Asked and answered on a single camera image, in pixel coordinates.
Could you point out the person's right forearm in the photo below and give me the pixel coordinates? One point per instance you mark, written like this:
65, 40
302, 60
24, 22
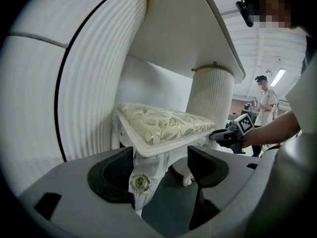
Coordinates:
270, 130

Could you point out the cream floral upholstered stool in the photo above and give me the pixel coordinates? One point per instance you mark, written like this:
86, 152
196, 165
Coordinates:
161, 123

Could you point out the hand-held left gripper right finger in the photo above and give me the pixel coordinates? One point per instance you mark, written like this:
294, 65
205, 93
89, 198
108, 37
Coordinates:
223, 182

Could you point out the white curved vanity desk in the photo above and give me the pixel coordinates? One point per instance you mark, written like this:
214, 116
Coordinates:
173, 33

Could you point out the ceiling strip light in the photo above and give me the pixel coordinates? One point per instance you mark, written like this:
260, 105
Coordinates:
278, 77

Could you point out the black head-worn camera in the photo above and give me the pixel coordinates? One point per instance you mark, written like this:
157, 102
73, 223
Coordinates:
245, 12

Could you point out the person's body in black clothing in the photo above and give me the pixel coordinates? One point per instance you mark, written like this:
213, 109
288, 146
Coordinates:
309, 53

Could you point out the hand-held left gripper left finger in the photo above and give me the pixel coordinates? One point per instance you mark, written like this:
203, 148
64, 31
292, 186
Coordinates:
74, 182

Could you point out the dark green carpet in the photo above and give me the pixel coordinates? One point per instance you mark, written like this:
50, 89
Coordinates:
173, 202

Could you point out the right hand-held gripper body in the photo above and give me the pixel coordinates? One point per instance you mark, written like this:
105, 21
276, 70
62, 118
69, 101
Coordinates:
244, 124

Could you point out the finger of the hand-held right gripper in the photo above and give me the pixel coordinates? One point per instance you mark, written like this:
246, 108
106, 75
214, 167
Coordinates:
221, 135

